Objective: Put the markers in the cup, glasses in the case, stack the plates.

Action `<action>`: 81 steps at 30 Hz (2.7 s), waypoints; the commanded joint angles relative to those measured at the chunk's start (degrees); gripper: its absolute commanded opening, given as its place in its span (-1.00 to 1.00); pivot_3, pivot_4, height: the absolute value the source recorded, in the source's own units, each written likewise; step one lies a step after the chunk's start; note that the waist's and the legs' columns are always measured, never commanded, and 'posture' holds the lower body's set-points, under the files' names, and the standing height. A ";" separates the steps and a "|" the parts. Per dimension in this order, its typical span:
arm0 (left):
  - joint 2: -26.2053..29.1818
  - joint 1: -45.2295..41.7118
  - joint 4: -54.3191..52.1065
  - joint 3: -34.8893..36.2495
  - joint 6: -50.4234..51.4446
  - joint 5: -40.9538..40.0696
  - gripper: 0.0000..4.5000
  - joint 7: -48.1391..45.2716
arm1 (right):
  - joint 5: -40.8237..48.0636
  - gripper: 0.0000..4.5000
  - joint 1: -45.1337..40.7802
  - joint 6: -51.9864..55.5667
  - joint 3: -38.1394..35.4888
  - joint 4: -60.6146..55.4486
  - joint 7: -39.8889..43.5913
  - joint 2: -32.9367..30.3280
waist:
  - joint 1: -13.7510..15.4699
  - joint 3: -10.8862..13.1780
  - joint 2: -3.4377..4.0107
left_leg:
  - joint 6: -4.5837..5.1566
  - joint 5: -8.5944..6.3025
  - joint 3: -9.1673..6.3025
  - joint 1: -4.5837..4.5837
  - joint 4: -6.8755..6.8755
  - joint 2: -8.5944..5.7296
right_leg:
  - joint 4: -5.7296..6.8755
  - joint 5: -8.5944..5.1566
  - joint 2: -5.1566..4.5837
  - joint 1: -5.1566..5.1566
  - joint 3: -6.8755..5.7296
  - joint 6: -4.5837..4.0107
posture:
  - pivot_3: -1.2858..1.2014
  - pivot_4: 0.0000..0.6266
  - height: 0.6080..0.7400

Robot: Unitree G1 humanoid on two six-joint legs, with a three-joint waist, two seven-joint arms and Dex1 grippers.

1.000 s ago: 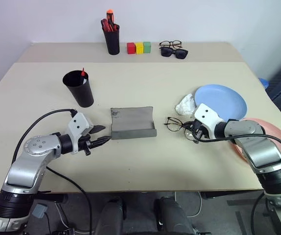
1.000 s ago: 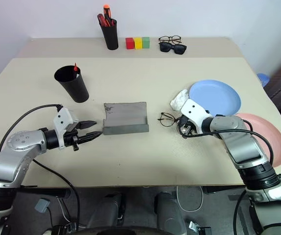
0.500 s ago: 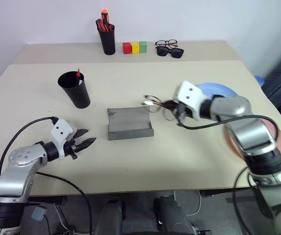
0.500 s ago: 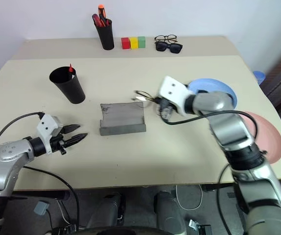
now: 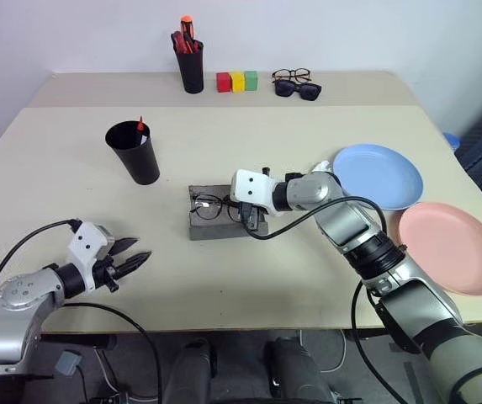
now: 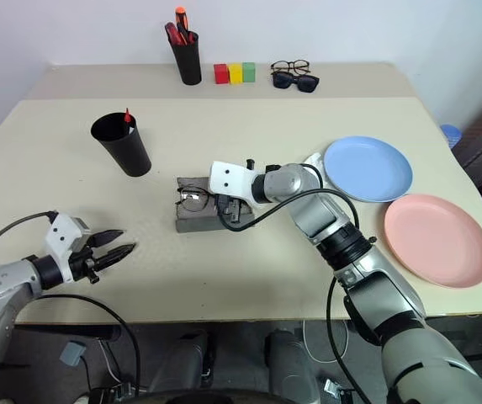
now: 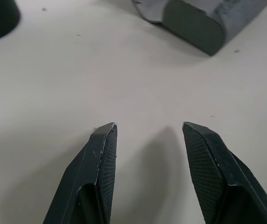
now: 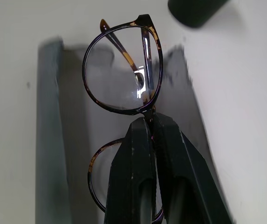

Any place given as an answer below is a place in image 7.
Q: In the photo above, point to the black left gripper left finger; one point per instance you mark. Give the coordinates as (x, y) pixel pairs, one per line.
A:
(93, 172)

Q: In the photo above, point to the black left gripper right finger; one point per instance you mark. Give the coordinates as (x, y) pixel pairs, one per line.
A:
(207, 168)

